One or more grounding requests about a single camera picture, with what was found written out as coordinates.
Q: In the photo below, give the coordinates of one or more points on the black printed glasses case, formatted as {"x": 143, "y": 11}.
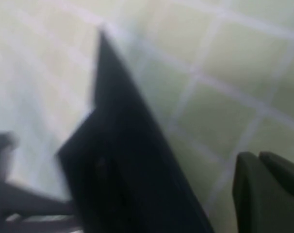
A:
{"x": 118, "y": 157}

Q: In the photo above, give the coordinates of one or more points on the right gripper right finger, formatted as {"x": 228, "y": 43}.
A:
{"x": 270, "y": 194}

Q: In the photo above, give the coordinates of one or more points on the green checked tablecloth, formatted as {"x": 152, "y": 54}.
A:
{"x": 234, "y": 48}

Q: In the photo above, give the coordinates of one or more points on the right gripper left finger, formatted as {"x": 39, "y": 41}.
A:
{"x": 16, "y": 196}

